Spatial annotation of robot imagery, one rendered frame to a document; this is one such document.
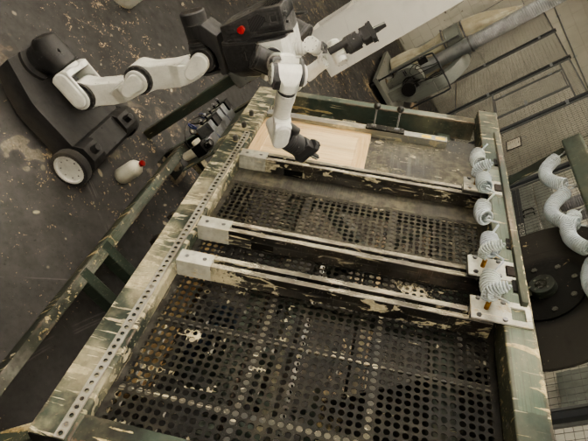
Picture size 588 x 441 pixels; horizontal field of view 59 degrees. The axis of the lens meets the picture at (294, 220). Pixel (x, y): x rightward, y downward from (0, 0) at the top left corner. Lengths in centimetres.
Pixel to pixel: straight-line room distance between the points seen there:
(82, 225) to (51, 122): 53
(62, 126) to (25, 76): 28
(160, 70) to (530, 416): 203
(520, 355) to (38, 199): 220
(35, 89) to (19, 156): 33
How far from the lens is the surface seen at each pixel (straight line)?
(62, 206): 287
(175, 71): 255
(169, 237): 199
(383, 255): 194
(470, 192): 236
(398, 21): 637
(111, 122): 305
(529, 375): 169
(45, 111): 286
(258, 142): 262
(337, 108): 301
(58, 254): 276
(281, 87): 190
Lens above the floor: 220
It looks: 30 degrees down
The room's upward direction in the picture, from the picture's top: 66 degrees clockwise
